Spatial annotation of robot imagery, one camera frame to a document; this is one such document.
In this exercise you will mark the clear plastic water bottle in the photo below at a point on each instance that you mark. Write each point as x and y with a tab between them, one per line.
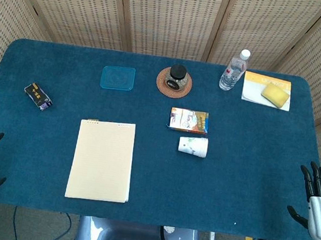
233	71

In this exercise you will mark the white and orange book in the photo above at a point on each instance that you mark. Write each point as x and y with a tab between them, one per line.
253	90

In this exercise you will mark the white paper cup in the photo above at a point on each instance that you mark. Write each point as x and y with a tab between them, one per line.
193	146

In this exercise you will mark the yellow sponge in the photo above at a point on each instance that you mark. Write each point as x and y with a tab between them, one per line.
275	95

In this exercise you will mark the black and gold small box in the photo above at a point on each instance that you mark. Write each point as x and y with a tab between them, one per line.
38	96

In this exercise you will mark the glass jar with black lid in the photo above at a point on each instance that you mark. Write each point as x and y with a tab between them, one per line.
177	77

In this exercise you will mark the woven folding screen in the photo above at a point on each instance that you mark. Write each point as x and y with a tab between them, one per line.
174	18

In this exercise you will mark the blue table cloth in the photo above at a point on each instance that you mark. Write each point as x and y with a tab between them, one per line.
148	165

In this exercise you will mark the beige notepad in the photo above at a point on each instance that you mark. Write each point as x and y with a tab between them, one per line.
101	161

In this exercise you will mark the blue plastic container lid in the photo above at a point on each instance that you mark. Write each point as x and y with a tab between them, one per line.
117	78

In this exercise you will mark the colourful carton box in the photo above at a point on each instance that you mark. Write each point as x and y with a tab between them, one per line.
189	120

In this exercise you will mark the round woven coaster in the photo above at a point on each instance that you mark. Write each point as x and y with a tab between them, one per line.
162	82

